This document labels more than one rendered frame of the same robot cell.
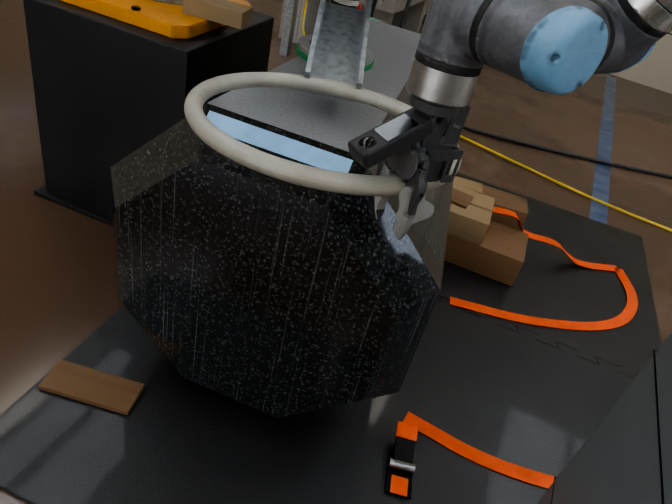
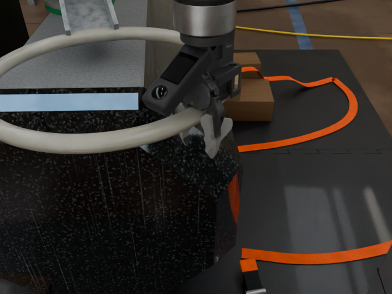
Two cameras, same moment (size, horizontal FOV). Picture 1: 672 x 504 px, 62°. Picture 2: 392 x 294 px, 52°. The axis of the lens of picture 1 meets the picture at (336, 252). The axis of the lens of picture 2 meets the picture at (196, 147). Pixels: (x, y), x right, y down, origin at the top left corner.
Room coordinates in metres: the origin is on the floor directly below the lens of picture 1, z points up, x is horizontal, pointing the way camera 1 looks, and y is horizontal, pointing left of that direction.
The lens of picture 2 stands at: (0.22, 0.05, 1.31)
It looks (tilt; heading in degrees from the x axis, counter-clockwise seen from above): 40 degrees down; 348
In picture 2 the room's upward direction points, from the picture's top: straight up
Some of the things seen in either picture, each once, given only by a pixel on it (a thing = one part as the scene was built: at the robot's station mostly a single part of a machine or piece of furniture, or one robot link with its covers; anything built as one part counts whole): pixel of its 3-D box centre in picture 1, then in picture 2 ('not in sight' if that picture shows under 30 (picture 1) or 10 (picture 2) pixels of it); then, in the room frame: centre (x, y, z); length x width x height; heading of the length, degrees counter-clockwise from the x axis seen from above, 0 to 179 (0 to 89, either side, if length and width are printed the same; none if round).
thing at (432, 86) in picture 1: (439, 82); (202, 13); (0.77, -0.08, 1.09); 0.10 x 0.09 x 0.05; 36
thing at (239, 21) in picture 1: (218, 10); not in sight; (1.87, 0.57, 0.81); 0.20 x 0.10 x 0.05; 86
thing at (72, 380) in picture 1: (92, 386); not in sight; (0.92, 0.55, 0.02); 0.25 x 0.10 x 0.01; 87
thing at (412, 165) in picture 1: (427, 139); (207, 66); (0.76, -0.09, 1.01); 0.09 x 0.08 x 0.12; 126
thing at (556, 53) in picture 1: (542, 40); not in sight; (0.70, -0.17, 1.19); 0.12 x 0.12 x 0.09; 45
